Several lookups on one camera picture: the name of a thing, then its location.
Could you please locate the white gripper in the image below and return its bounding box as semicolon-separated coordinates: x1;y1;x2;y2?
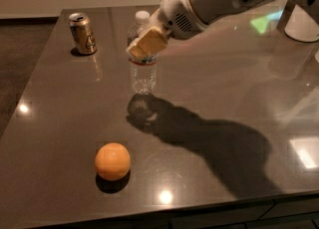
127;0;207;59

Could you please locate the clear plastic water bottle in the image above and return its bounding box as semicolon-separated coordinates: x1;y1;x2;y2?
128;11;157;94

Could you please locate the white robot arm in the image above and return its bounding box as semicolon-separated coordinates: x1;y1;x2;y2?
127;0;319;59

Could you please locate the gold soda can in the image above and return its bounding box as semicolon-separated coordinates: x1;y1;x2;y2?
69;12;97;55

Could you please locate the orange fruit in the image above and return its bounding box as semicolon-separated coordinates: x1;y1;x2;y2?
95;142;131;181

